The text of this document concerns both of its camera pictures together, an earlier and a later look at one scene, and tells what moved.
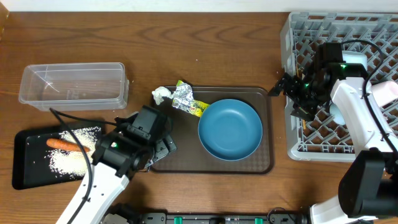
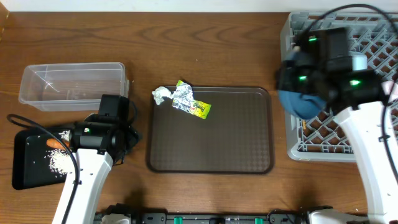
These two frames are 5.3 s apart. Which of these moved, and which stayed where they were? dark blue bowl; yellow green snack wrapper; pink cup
Moved: dark blue bowl
Stayed: pink cup; yellow green snack wrapper
